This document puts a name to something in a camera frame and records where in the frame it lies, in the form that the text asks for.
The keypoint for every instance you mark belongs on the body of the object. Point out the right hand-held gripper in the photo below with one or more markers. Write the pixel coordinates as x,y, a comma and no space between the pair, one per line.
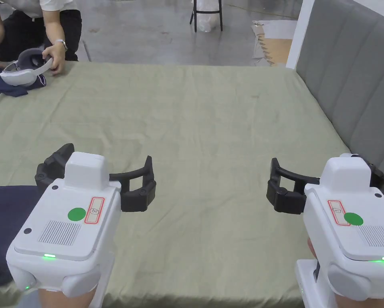
349,243

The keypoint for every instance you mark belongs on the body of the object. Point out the person's right hand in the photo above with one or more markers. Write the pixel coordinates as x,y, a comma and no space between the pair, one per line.
365,304

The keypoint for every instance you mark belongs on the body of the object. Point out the brown cardboard sheet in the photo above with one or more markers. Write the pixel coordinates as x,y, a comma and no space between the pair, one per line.
275,41

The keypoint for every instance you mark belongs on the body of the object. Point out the bed with pale green sheet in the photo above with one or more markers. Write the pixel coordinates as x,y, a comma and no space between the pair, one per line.
195,128

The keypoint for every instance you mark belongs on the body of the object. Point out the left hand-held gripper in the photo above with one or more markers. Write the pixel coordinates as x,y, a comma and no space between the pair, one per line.
63,224

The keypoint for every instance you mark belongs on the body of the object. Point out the person's left hand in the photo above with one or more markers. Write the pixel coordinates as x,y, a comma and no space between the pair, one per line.
63,302

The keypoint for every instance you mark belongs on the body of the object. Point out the grey padded headboard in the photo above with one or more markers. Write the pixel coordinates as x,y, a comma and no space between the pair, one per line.
349,80

